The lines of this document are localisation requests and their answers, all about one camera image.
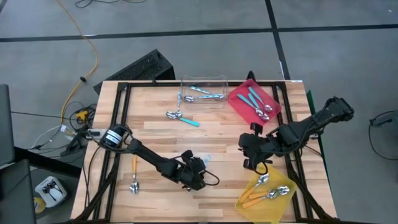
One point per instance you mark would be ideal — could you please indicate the white plastic tray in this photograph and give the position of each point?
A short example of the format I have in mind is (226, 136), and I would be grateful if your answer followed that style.
(59, 196)

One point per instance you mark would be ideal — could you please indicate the black pointed bracket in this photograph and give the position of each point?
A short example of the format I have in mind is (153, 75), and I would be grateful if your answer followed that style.
(251, 76)

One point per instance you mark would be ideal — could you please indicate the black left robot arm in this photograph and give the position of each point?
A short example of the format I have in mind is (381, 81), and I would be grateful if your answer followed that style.
(149, 155)

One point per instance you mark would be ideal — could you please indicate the pink translucent plastic bin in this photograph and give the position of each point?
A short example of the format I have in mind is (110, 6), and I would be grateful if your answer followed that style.
(265, 99)

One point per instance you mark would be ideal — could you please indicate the yellow tape roll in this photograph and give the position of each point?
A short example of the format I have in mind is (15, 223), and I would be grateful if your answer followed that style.
(40, 209)

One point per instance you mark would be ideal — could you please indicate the black stand base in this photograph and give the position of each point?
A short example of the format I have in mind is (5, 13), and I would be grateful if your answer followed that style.
(74, 143)

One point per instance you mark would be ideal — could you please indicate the yellow translucent plastic bin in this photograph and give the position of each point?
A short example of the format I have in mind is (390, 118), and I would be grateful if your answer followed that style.
(270, 211)

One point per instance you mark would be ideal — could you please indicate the black base beam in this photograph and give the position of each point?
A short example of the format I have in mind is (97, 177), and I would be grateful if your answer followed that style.
(46, 161)

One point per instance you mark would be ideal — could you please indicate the black furniture panel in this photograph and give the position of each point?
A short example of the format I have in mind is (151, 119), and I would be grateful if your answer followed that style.
(6, 124)
(15, 193)

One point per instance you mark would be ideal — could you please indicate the black earphones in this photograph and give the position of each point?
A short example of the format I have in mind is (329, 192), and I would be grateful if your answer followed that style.
(49, 187)

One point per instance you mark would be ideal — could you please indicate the black aluminium table frame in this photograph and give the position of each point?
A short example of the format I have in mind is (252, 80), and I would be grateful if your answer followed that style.
(140, 84)

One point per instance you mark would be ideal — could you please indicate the yellow power plug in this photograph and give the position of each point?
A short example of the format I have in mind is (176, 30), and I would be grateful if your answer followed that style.
(81, 115)

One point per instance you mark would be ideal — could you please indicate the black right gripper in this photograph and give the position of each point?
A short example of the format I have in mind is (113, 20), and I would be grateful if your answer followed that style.
(264, 146)

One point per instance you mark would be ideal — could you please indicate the clear plastic bin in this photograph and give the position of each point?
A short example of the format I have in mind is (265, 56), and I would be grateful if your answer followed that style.
(217, 84)

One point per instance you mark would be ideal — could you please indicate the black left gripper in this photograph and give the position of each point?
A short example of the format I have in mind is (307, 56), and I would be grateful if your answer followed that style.
(192, 172)

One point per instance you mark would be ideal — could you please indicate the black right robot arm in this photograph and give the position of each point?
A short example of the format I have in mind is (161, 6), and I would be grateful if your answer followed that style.
(311, 127)

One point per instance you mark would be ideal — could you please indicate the grey floor device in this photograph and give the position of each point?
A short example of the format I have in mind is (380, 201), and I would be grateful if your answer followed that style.
(387, 118)

